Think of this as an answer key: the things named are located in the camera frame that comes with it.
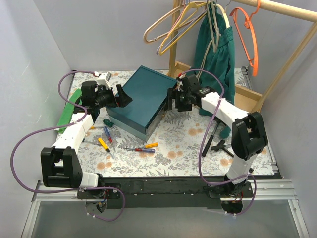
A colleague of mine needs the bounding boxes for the green stubby screwdriver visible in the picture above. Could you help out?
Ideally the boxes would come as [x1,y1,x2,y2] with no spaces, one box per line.
[103,119,114,127]

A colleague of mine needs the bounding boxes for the teal drawer box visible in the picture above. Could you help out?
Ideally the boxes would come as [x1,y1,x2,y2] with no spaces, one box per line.
[106,66,176,142]

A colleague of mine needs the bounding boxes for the yellow black screwdriver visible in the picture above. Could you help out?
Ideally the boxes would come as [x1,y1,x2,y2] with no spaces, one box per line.
[98,137,114,158]

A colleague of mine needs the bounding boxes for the orange yellow screwdriver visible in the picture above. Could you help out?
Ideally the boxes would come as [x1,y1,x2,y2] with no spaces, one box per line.
[144,142,159,148]

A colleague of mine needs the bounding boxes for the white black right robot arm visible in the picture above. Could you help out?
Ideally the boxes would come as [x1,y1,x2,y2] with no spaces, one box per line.
[165,75,268,197]

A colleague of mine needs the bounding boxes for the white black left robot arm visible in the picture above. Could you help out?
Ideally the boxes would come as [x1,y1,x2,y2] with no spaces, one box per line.
[41,80,132,198]

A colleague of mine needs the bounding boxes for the green folded cloth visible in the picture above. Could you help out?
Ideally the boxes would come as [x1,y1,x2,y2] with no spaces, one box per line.
[57,89,82,126]

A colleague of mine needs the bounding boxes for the hammer with black grip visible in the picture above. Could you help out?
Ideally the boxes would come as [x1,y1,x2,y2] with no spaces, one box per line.
[202,119,220,157]

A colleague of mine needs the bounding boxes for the floral table mat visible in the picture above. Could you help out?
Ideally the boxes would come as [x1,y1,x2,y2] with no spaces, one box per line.
[48,68,275,178]

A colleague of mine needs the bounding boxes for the wooden clothes rack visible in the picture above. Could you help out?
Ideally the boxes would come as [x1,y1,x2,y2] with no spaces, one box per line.
[158,0,317,115]

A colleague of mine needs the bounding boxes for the black claw hammer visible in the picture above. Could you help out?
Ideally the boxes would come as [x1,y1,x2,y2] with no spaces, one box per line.
[222,147,234,158]

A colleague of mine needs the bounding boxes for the beige wooden hanger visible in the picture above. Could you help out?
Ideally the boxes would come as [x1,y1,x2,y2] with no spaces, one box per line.
[143,2,199,45]

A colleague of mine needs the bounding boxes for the cream white hanger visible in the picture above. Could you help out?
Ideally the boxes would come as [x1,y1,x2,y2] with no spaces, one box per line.
[214,3,230,29]

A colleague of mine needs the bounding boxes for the yellow hanger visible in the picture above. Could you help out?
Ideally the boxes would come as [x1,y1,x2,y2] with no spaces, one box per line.
[156,0,209,55]

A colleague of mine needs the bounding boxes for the lilac thin hanger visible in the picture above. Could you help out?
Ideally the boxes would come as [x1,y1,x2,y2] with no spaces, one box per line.
[157,0,205,55]

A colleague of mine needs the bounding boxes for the orange plastic hanger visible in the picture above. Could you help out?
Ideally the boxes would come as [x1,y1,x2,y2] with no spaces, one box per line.
[228,0,262,77]

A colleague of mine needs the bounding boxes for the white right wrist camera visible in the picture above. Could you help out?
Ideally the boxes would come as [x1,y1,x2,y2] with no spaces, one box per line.
[176,73,186,81]

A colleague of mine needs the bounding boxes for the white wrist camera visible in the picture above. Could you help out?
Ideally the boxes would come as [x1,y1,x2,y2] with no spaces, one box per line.
[94,71,111,89]
[176,73,186,81]

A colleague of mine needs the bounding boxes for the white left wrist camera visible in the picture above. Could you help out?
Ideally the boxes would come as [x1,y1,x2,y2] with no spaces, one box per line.
[94,71,111,89]

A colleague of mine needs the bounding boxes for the dark green drawstring bag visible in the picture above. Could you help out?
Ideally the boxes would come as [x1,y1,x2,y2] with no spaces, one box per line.
[190,1,236,139]

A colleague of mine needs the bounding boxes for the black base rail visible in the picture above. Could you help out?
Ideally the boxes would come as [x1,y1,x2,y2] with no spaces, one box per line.
[76,175,256,211]

